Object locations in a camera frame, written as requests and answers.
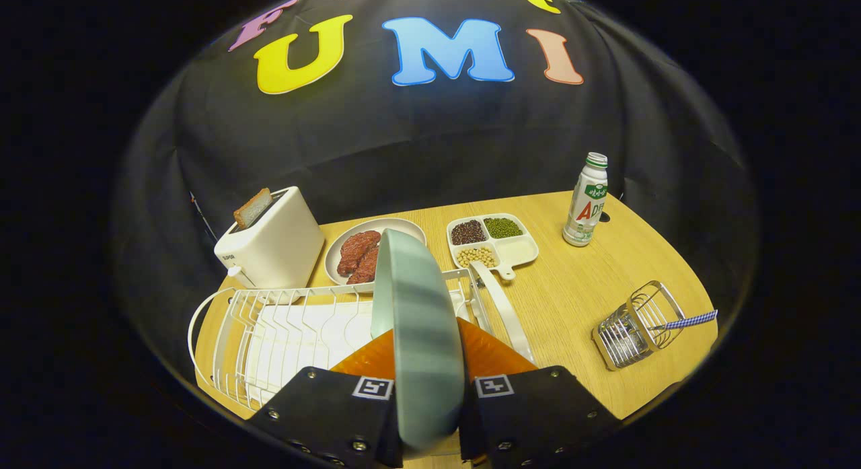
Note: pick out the beige round plate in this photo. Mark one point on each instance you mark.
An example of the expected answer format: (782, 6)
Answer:
(400, 225)

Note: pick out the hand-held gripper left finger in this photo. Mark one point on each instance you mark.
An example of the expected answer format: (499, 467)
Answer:
(323, 415)

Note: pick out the pile of dark beans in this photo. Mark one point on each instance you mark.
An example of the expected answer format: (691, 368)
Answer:
(468, 232)

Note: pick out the white drip tray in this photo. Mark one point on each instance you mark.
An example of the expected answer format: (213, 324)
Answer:
(303, 341)

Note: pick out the black backdrop cloth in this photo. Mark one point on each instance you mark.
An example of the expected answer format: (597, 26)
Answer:
(403, 139)

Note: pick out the brown toast slice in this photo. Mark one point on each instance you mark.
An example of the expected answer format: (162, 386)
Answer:
(253, 208)

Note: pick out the light green plate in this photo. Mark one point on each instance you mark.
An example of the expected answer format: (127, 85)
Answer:
(420, 334)

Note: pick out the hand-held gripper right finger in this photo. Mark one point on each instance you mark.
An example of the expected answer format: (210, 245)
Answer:
(538, 415)

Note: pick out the pile of green beans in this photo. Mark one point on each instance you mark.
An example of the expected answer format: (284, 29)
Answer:
(503, 227)

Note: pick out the white divided tray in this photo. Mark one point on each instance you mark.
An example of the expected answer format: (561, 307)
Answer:
(518, 250)

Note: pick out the white drink bottle green label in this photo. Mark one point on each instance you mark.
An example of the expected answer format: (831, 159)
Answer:
(585, 206)

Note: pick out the red meat piece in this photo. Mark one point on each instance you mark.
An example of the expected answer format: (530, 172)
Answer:
(356, 248)
(366, 270)

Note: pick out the pile of yellow beans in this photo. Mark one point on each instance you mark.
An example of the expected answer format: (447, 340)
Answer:
(476, 256)

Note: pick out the white toaster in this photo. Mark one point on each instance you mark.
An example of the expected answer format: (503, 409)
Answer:
(276, 247)

